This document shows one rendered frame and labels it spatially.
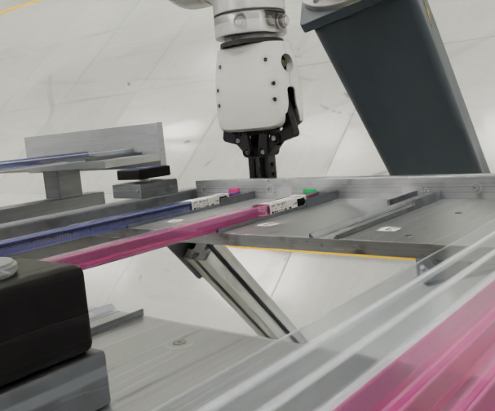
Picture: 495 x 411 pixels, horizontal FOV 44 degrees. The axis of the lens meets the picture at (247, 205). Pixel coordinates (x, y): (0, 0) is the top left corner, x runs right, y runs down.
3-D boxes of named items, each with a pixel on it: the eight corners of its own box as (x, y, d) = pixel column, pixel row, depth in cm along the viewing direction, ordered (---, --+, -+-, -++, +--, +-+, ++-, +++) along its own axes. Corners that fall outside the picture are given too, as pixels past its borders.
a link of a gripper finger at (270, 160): (289, 131, 73) (293, 187, 74) (267, 133, 75) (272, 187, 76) (273, 133, 70) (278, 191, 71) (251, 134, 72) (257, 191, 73)
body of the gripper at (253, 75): (305, 28, 72) (311, 125, 73) (237, 42, 78) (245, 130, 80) (267, 24, 66) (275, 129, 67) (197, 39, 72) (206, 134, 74)
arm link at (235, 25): (302, 11, 72) (304, 37, 72) (244, 24, 78) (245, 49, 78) (259, 5, 66) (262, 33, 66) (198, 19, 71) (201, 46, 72)
